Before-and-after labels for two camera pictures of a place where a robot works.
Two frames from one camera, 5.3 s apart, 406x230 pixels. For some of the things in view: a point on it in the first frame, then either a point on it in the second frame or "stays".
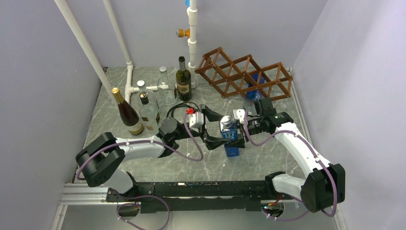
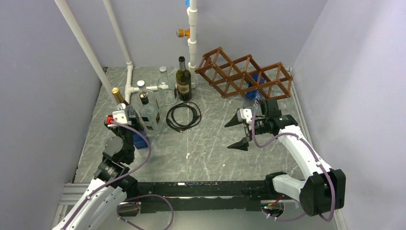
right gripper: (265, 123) stays
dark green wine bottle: (183, 81) stays
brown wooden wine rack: (236, 78) stays
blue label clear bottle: (229, 129) → (139, 132)
